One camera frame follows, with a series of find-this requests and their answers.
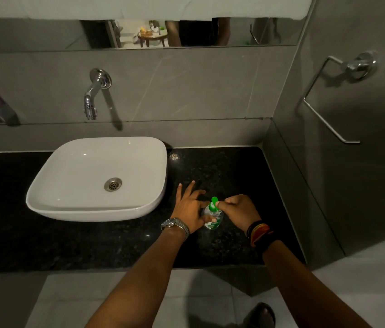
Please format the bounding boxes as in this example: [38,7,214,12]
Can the person's right hand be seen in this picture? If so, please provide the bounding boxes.
[216,194,262,233]

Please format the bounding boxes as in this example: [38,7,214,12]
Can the person's left hand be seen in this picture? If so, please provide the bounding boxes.
[171,181,217,234]

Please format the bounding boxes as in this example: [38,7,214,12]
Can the green pump soap bottle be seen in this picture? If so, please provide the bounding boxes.
[202,197,224,231]

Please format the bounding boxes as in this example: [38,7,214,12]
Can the person's right forearm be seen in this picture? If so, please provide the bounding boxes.
[263,240,373,328]

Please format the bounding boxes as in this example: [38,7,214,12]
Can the person's left forearm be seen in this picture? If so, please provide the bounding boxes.
[85,227,187,328]

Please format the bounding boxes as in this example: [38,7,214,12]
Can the silver wristwatch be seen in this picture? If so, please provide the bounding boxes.
[160,217,190,240]

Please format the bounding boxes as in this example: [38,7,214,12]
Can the colourful thread wristbands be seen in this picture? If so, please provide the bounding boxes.
[246,220,275,250]

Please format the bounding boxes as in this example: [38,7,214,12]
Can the chrome basin drain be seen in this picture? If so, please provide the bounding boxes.
[104,177,122,192]

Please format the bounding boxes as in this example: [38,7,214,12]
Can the white ceramic wash basin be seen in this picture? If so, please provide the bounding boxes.
[26,136,168,223]

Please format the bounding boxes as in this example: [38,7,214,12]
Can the person's black shoe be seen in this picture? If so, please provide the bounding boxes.
[242,302,276,328]

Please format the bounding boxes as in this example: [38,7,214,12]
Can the chrome wall tap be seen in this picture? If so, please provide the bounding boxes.
[83,68,112,121]

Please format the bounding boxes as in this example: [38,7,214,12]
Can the wall mirror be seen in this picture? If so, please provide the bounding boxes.
[0,16,307,54]

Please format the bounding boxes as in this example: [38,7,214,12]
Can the chrome towel ring holder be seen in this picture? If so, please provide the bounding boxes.
[303,50,379,144]

